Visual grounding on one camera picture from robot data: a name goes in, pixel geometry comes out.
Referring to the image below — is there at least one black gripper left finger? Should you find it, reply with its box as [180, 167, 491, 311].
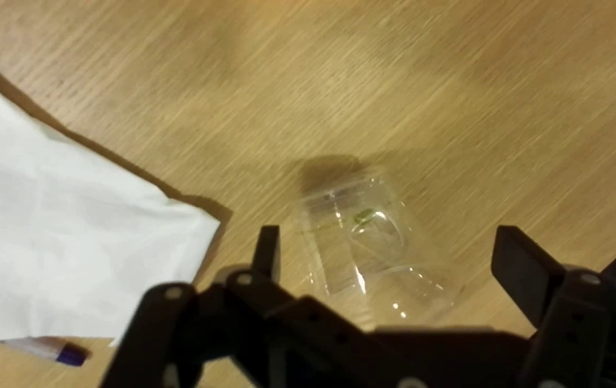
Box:
[98, 224, 368, 388]

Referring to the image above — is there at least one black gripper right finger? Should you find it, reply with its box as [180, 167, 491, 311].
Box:
[491, 227, 616, 388]

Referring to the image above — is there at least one clear plastic cup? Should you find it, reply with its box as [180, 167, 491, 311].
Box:
[296, 171, 458, 330]

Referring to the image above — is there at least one purple capped marker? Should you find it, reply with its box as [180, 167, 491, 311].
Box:
[7, 339, 87, 367]

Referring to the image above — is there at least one white cloth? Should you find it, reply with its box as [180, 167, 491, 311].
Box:
[0, 92, 218, 341]

